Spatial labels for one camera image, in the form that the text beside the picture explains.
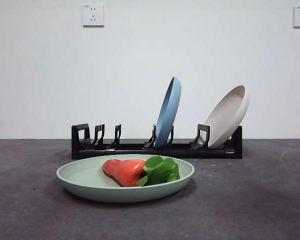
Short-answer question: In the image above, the green plate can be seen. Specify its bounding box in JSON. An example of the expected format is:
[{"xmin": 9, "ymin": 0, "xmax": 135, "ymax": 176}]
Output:
[{"xmin": 56, "ymin": 154, "xmax": 196, "ymax": 203}]

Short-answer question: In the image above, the beige plate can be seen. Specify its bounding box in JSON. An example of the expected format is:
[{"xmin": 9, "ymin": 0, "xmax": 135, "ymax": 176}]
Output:
[{"xmin": 204, "ymin": 84, "xmax": 250, "ymax": 149}]

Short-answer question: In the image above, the black plate rack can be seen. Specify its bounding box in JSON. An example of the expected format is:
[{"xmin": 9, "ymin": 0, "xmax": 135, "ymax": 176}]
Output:
[{"xmin": 71, "ymin": 123, "xmax": 243, "ymax": 160}]

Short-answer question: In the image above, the blue plate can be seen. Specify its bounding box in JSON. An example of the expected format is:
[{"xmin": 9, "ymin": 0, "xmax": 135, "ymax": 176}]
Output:
[{"xmin": 153, "ymin": 76, "xmax": 182, "ymax": 149}]

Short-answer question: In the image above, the orange carrot with green leaves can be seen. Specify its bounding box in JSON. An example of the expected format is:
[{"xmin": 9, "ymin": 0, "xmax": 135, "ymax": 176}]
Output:
[{"xmin": 101, "ymin": 155, "xmax": 181, "ymax": 188}]

